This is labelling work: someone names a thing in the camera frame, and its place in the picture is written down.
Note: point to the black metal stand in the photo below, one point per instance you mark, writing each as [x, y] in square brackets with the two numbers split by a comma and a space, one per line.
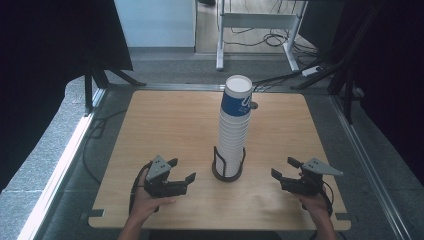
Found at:
[348, 93]

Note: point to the aluminium rail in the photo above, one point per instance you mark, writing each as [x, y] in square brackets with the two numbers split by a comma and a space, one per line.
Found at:
[173, 87]
[63, 170]
[370, 173]

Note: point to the stack of white paper cups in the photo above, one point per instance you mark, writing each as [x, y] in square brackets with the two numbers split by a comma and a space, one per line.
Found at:
[233, 133]

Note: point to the black tripod stand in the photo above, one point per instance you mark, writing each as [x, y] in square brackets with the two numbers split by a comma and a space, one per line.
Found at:
[88, 90]

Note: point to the person's left hand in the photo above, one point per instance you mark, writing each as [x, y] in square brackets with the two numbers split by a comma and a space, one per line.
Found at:
[143, 203]

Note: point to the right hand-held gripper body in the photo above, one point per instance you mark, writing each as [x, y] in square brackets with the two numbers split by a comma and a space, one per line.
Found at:
[320, 167]

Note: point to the pale blue panel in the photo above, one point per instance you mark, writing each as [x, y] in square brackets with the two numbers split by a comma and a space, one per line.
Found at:
[155, 23]

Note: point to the person's right hand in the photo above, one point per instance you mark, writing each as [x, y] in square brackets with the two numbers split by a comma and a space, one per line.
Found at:
[315, 206]

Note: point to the white metal desk frame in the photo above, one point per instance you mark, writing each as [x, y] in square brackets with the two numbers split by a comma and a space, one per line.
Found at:
[256, 20]

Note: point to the dark curtain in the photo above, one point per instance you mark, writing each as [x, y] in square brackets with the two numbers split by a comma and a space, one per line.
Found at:
[40, 66]
[400, 83]

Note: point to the small grey round disc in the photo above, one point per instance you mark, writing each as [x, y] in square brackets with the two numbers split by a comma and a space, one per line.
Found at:
[254, 105]

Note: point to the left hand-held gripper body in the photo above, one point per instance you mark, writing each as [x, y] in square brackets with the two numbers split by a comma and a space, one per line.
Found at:
[159, 168]

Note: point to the white power strip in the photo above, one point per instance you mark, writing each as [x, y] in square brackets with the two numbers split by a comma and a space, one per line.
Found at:
[311, 70]

